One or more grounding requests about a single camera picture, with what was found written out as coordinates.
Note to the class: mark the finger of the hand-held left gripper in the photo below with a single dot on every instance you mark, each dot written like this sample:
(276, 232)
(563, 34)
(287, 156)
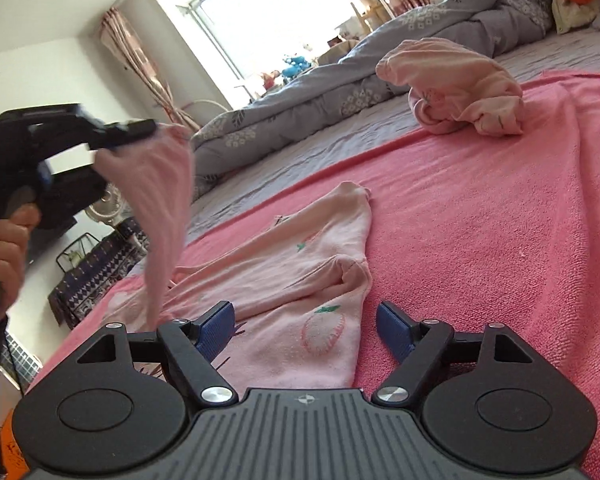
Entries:
(127, 132)

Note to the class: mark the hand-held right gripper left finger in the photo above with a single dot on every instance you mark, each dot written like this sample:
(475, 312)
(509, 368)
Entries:
(217, 331)

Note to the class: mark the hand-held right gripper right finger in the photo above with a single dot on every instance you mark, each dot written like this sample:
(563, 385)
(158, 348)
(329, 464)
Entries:
(395, 331)

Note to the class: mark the pink strawberry print top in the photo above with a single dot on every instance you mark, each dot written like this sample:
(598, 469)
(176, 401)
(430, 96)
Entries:
(290, 280)

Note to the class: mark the pink strawberry print pants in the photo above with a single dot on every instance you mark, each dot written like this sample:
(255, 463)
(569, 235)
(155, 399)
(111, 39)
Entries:
(455, 80)

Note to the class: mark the person's left hand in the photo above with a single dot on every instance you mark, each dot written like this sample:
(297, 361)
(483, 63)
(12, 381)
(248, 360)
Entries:
(2, 260)

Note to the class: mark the white electric fan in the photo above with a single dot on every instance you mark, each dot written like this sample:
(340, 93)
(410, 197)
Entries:
(107, 207)

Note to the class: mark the white hoop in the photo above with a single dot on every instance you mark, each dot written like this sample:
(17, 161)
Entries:
(215, 105)

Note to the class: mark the pink terry blanket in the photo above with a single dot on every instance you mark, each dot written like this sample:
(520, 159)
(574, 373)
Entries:
(480, 235)

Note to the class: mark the patterned blue red cloth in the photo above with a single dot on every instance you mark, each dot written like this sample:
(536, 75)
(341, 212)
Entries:
(95, 270)

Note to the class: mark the blue plush toy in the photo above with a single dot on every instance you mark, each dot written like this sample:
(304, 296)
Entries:
(295, 66)

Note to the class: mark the grey bed sheet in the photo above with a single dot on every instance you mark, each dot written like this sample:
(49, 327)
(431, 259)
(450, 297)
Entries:
(330, 145)

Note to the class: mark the grey floral quilt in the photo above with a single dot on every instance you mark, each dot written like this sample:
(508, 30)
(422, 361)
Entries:
(330, 85)

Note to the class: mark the wooden chair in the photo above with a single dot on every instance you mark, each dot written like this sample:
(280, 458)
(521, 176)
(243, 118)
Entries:
(367, 15)

